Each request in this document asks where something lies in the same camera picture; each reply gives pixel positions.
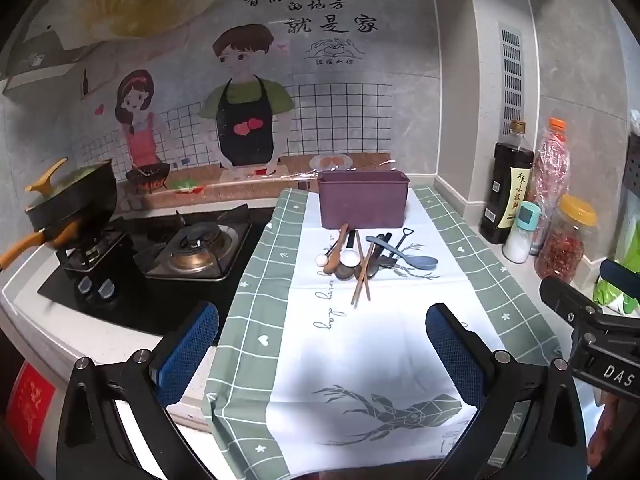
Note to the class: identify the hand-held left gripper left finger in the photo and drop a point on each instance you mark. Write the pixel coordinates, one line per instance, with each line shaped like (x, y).
(187, 350)

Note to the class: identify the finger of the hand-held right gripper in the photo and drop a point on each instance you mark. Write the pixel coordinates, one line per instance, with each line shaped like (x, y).
(565, 297)
(620, 275)

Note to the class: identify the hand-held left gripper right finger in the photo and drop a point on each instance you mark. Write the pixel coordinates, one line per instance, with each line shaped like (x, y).
(452, 350)

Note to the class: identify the blue-grey plastic spoon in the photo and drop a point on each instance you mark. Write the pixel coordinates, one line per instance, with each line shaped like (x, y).
(420, 262)

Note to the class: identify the wooden chopstick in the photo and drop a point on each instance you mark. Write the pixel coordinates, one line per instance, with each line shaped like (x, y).
(368, 285)
(362, 275)

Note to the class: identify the shovel-shaped metal spoon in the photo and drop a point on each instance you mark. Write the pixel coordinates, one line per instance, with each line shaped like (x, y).
(401, 242)

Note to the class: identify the wooden spoon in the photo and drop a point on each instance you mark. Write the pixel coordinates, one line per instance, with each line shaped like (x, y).
(336, 250)

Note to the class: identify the white ball-end stirrer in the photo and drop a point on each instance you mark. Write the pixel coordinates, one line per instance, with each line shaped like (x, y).
(320, 260)

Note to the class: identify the purple utensil holder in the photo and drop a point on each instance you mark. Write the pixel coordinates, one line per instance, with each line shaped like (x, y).
(362, 200)

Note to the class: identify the person's right hand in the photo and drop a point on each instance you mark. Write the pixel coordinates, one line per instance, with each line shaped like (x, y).
(602, 435)

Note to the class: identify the green plastic bag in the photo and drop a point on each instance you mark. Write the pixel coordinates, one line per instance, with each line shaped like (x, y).
(610, 296)

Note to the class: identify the yellow lid chili jar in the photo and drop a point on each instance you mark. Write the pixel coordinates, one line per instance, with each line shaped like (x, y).
(562, 245)

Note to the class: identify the teal cap salt shaker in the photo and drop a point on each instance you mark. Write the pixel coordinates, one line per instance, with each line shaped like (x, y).
(517, 245)

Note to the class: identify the black gas stove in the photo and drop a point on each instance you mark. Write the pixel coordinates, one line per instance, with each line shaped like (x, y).
(125, 300)

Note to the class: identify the black perforated rack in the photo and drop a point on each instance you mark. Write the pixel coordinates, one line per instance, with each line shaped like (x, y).
(634, 175)

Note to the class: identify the green white checked tablecloth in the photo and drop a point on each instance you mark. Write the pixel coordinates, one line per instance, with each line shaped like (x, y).
(350, 350)

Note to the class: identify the dark soy sauce bottle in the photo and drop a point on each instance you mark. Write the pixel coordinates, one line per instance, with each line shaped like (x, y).
(505, 190)

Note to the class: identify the orange cap chili bottle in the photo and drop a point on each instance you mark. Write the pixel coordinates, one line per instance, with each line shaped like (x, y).
(550, 160)

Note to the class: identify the red sticker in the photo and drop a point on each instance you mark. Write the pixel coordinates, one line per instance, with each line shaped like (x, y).
(30, 405)

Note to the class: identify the range hood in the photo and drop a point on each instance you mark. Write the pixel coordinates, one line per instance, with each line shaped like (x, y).
(100, 5)

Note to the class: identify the grey wall vent grille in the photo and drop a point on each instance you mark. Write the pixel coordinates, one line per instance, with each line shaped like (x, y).
(511, 80)

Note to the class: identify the cartoon couple wall poster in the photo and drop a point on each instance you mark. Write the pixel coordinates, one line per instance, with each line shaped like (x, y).
(325, 110)

